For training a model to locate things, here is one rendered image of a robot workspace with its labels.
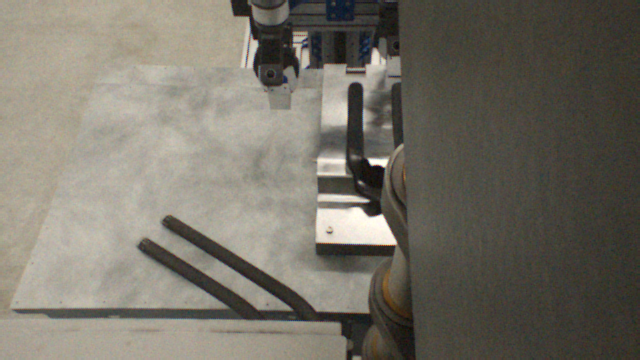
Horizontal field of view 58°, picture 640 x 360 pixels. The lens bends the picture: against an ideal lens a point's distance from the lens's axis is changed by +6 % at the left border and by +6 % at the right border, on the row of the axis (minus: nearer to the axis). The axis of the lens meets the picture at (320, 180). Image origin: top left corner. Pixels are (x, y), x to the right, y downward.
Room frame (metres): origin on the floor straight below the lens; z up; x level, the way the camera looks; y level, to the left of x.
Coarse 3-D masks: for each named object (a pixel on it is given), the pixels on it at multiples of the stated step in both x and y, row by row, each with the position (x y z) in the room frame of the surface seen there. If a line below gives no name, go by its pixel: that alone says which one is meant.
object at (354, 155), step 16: (352, 96) 0.92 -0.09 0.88; (400, 96) 0.91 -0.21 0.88; (352, 112) 0.87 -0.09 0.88; (400, 112) 0.86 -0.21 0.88; (352, 128) 0.82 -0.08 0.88; (400, 128) 0.81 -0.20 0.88; (352, 144) 0.75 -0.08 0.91; (400, 144) 0.74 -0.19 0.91; (352, 160) 0.70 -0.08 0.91; (368, 160) 0.67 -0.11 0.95; (368, 176) 0.66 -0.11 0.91; (368, 192) 0.64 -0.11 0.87
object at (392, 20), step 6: (390, 12) 0.95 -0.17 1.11; (396, 12) 0.95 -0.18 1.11; (390, 18) 0.94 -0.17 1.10; (396, 18) 0.94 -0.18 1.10; (390, 24) 0.93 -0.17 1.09; (396, 24) 0.93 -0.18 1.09; (390, 30) 0.92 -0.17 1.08; (396, 30) 0.92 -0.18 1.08; (390, 36) 0.91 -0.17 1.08; (396, 36) 0.91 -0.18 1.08; (390, 42) 0.90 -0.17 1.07; (396, 42) 0.89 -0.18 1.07; (390, 48) 0.89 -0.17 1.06; (396, 48) 0.88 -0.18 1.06; (390, 54) 0.88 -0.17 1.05; (396, 54) 0.88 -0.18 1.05
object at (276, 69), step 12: (264, 36) 0.88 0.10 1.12; (276, 36) 0.88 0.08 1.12; (264, 48) 0.86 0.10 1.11; (276, 48) 0.86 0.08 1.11; (264, 60) 0.84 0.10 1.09; (276, 60) 0.84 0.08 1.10; (264, 72) 0.82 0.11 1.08; (276, 72) 0.81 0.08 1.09; (264, 84) 0.80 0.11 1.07; (276, 84) 0.79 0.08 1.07
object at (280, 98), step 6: (282, 84) 0.90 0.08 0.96; (288, 84) 0.90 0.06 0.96; (270, 90) 0.88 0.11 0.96; (276, 90) 0.88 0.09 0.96; (282, 90) 0.88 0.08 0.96; (288, 90) 0.88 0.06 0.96; (270, 96) 0.87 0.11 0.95; (276, 96) 0.86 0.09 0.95; (282, 96) 0.86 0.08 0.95; (288, 96) 0.86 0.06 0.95; (270, 102) 0.87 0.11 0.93; (276, 102) 0.86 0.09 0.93; (282, 102) 0.86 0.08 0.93; (288, 102) 0.86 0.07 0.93; (270, 108) 0.87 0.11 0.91; (276, 108) 0.86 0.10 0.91; (282, 108) 0.86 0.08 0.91; (288, 108) 0.86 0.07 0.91
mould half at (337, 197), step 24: (336, 72) 0.99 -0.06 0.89; (384, 72) 0.98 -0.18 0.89; (336, 96) 0.91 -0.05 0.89; (384, 96) 0.91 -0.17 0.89; (336, 120) 0.84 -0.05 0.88; (384, 120) 0.83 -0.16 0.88; (336, 144) 0.74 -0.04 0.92; (384, 144) 0.74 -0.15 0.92; (336, 168) 0.67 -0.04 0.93; (336, 192) 0.64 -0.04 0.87; (336, 216) 0.59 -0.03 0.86; (360, 216) 0.58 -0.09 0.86; (336, 240) 0.53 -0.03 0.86; (360, 240) 0.53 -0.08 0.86; (384, 240) 0.52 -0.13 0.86
